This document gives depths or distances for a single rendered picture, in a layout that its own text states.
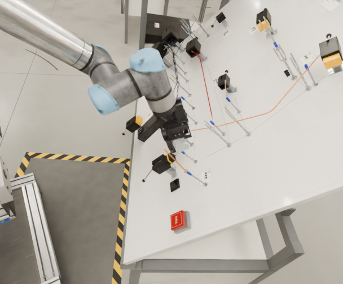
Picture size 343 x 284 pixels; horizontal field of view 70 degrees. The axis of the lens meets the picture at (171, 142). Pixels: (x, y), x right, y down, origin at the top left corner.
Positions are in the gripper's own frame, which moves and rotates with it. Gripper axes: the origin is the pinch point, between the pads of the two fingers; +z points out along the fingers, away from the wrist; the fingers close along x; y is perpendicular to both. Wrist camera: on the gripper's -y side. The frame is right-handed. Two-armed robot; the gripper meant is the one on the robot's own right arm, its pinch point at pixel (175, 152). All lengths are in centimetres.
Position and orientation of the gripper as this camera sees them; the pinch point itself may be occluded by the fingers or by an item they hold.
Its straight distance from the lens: 81.7
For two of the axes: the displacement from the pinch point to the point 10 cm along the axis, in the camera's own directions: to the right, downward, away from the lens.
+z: 2.8, 6.6, 6.9
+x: -0.9, -7.0, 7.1
